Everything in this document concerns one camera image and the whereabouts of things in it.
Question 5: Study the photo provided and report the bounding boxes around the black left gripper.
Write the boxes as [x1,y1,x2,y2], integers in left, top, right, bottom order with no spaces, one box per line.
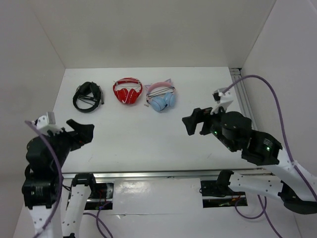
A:
[45,118,94,168]

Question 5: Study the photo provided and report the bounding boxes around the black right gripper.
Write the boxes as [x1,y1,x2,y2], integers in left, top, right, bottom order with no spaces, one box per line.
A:
[180,102,236,151]

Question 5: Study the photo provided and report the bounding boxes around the black headset cable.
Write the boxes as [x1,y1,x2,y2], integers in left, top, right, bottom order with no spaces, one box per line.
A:
[76,85,104,107]

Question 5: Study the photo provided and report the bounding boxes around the black headset with microphone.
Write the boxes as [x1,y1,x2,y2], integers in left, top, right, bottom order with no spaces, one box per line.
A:
[72,81,105,113]

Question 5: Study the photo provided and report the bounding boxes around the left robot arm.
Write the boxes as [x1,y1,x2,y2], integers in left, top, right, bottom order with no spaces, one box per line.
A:
[22,119,98,238]

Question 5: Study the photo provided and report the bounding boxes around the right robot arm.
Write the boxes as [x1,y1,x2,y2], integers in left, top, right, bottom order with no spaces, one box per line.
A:
[182,108,317,215]

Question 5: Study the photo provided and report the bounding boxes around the pink and blue cat headphones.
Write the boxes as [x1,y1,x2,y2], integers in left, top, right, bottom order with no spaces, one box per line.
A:
[145,79,176,112]

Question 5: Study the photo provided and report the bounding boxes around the red headphones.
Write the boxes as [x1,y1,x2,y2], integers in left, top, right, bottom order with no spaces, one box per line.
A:
[112,77,143,105]

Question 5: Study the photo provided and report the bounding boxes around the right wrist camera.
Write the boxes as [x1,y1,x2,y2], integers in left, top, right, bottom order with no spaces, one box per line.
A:
[210,88,233,115]

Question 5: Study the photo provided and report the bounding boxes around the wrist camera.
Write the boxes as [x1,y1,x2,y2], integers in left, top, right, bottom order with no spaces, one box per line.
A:
[210,88,233,115]
[31,112,62,135]

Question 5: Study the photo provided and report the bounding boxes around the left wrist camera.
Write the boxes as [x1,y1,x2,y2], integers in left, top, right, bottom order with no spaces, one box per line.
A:
[31,112,62,135]

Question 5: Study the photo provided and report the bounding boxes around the aluminium rail at front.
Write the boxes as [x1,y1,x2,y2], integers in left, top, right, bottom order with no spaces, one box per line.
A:
[63,168,274,181]

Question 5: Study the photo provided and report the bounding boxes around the aluminium rail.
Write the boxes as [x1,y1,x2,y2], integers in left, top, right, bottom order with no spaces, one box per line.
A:
[63,168,274,181]
[229,68,258,130]

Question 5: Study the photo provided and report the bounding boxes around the aluminium rail at right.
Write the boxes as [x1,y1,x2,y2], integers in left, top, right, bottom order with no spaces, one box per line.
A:
[229,68,258,130]

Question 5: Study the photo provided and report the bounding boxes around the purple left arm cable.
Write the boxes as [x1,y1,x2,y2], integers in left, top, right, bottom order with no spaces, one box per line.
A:
[24,120,64,235]

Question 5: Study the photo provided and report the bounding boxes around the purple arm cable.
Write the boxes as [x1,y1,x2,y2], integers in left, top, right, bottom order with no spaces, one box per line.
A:
[222,74,317,238]
[24,120,64,235]

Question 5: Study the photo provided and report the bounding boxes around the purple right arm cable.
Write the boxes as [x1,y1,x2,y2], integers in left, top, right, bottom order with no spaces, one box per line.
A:
[222,74,317,238]

